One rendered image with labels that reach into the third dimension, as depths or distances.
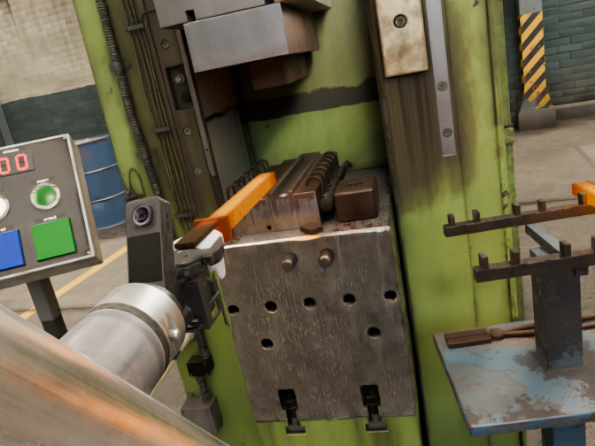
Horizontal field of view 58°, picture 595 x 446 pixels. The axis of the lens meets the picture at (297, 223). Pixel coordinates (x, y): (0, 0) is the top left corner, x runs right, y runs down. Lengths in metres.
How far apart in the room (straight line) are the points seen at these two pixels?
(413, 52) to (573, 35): 5.89
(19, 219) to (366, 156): 0.92
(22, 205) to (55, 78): 7.86
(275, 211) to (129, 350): 0.72
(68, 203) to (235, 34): 0.49
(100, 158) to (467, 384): 4.94
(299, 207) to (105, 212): 4.64
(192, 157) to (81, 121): 7.61
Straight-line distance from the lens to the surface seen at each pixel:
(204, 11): 1.12
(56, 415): 0.23
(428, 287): 1.33
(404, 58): 1.18
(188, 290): 0.61
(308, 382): 1.25
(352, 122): 1.56
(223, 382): 1.56
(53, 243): 1.17
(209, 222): 0.73
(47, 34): 9.03
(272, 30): 1.09
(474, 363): 1.09
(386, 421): 1.29
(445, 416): 1.53
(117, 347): 0.46
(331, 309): 1.14
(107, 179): 5.67
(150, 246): 0.59
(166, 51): 1.31
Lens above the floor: 1.26
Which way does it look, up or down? 17 degrees down
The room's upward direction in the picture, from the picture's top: 11 degrees counter-clockwise
